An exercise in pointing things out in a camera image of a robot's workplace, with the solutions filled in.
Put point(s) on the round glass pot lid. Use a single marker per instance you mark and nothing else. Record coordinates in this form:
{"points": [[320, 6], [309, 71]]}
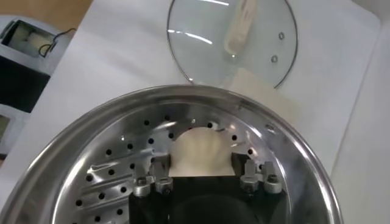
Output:
{"points": [[198, 54]]}

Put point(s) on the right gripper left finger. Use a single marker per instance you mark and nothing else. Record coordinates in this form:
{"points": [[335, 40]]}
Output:
{"points": [[161, 182]]}

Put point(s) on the white steamed baozi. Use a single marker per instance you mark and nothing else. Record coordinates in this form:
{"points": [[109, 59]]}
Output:
{"points": [[201, 152]]}

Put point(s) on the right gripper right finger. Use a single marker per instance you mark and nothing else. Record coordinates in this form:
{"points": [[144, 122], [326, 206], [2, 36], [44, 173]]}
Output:
{"points": [[250, 179]]}

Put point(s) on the grey black robot base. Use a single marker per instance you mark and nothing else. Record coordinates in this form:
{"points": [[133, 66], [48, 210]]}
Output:
{"points": [[21, 82]]}

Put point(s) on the steel perforated steamer basket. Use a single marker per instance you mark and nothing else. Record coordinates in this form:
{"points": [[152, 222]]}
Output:
{"points": [[106, 137]]}

